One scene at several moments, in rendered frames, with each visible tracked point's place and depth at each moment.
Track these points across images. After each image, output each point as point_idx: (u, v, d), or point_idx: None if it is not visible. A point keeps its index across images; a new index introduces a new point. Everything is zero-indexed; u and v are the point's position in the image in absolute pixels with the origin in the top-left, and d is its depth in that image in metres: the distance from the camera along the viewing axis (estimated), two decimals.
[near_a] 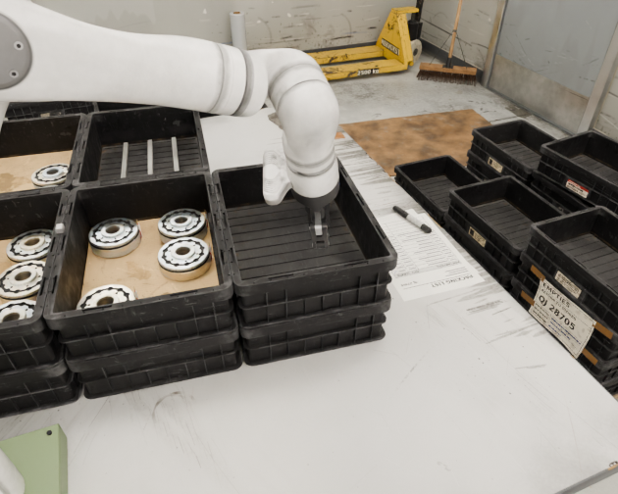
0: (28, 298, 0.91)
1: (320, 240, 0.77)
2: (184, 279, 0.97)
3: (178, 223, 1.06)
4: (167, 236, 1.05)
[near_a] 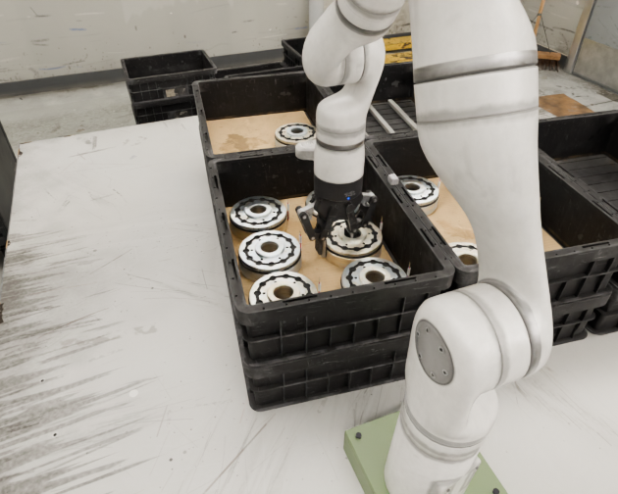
0: (369, 257, 0.80)
1: (303, 226, 0.78)
2: None
3: None
4: None
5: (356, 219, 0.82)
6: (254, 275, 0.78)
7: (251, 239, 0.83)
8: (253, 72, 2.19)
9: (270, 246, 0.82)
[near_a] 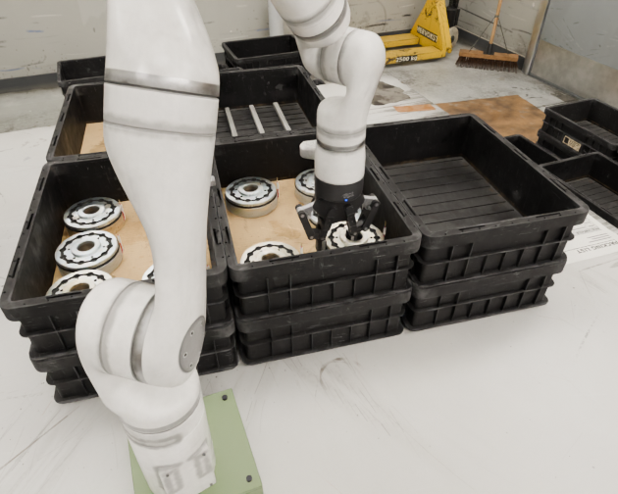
0: None
1: (302, 225, 0.78)
2: None
3: None
4: (309, 195, 0.97)
5: (358, 222, 0.81)
6: (66, 273, 0.81)
7: (74, 239, 0.86)
8: None
9: (90, 245, 0.85)
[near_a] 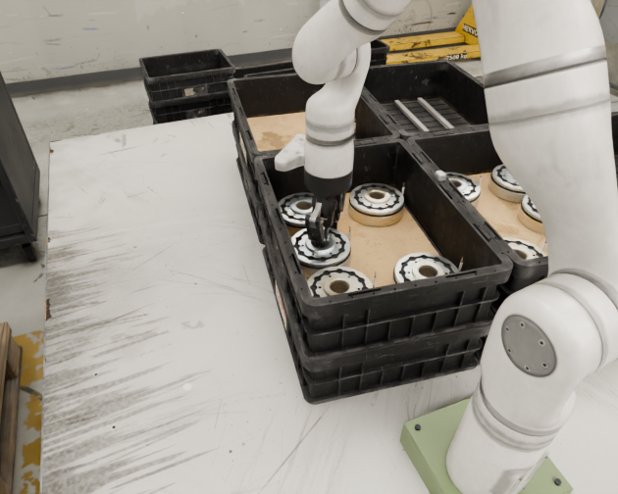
0: None
1: (314, 233, 0.77)
2: None
3: None
4: (514, 190, 0.95)
5: None
6: (306, 271, 0.79)
7: (301, 235, 0.84)
8: (272, 71, 2.20)
9: None
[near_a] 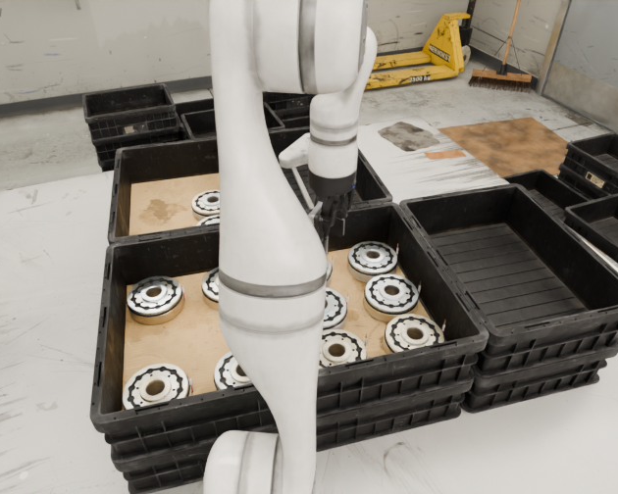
0: None
1: None
2: None
3: (372, 259, 1.01)
4: (364, 272, 0.99)
5: None
6: None
7: None
8: (210, 109, 2.24)
9: None
